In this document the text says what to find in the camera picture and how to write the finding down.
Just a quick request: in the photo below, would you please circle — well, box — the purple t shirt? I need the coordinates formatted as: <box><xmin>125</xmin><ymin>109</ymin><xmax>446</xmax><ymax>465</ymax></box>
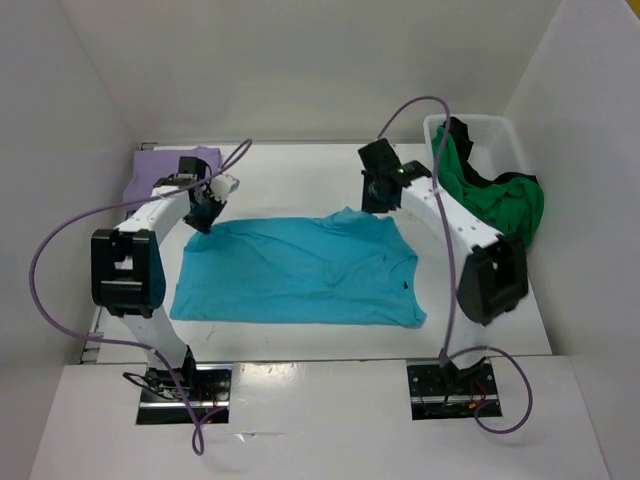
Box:
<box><xmin>123</xmin><ymin>146</ymin><xmax>222</xmax><ymax>202</ymax></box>

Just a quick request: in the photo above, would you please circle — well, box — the cyan t shirt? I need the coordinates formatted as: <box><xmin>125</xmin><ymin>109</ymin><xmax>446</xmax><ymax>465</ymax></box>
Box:
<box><xmin>170</xmin><ymin>208</ymin><xmax>426</xmax><ymax>329</ymax></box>

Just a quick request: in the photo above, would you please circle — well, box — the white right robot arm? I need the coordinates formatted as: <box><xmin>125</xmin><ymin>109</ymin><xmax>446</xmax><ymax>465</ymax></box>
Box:
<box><xmin>358</xmin><ymin>138</ymin><xmax>529</xmax><ymax>393</ymax></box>

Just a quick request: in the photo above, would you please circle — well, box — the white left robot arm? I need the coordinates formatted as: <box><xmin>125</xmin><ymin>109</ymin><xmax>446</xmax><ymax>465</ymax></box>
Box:
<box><xmin>91</xmin><ymin>156</ymin><xmax>239</xmax><ymax>400</ymax></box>

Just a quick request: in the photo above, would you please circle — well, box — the black t shirt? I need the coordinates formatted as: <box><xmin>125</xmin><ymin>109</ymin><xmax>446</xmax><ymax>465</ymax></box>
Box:
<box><xmin>449</xmin><ymin>117</ymin><xmax>539</xmax><ymax>188</ymax></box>

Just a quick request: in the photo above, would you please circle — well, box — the white plastic laundry basket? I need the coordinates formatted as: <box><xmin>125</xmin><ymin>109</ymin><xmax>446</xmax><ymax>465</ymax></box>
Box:
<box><xmin>423</xmin><ymin>114</ymin><xmax>530</xmax><ymax>198</ymax></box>

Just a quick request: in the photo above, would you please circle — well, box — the green t shirt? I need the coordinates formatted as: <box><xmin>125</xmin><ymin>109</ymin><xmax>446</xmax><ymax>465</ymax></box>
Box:
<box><xmin>438</xmin><ymin>134</ymin><xmax>544</xmax><ymax>247</ymax></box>

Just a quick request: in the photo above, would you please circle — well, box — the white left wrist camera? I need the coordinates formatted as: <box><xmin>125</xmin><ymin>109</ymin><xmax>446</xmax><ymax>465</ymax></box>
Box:
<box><xmin>209</xmin><ymin>174</ymin><xmax>240</xmax><ymax>203</ymax></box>

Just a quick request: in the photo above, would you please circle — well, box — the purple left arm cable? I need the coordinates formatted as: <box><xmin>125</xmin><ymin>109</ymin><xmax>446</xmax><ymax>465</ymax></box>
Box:
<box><xmin>27</xmin><ymin>138</ymin><xmax>254</xmax><ymax>457</ymax></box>

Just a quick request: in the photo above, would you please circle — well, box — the aluminium table edge rail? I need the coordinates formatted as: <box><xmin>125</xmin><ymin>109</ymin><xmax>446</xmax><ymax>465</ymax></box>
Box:
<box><xmin>91</xmin><ymin>150</ymin><xmax>426</xmax><ymax>368</ymax></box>

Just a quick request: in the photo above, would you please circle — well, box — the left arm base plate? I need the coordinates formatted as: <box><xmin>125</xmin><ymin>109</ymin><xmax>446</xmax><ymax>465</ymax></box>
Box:
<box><xmin>123</xmin><ymin>366</ymin><xmax>232</xmax><ymax>426</ymax></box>

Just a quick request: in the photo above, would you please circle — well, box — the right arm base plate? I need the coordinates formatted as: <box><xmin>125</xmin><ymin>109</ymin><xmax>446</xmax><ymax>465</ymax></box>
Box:
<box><xmin>406</xmin><ymin>358</ymin><xmax>502</xmax><ymax>421</ymax></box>

